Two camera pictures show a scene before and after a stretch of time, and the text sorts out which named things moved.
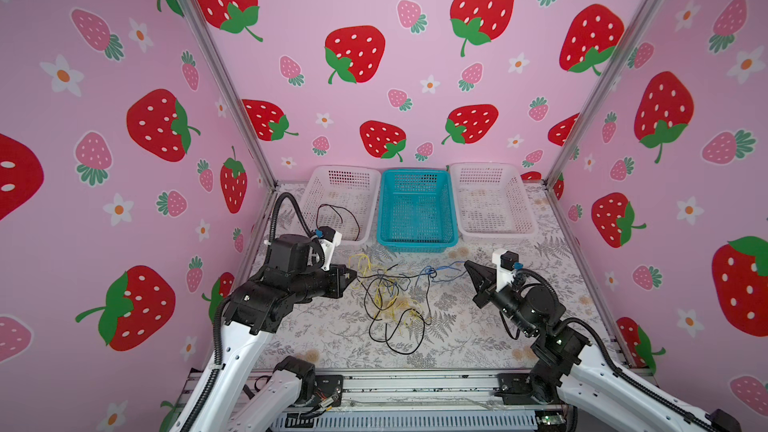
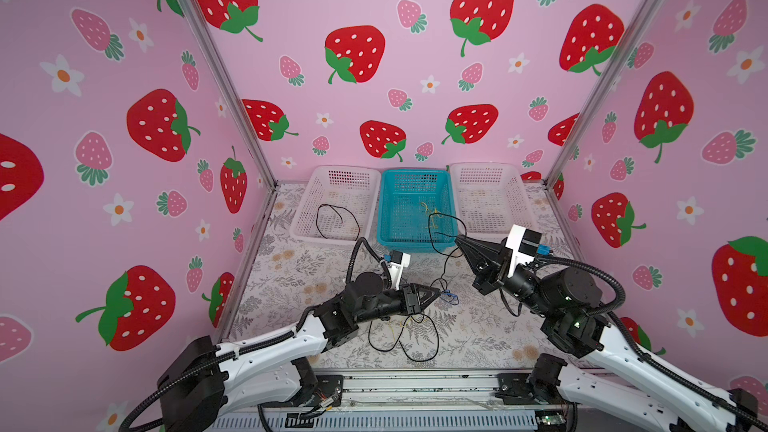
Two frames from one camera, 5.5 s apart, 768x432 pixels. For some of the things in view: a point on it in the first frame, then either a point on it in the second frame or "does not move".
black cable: [332, 206] does not move
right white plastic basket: [494, 201] does not move
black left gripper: [339, 283] -> [409, 302]
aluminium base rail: [432, 400] does not move
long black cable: [430, 274] -> [438, 338]
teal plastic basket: [415, 211] does not move
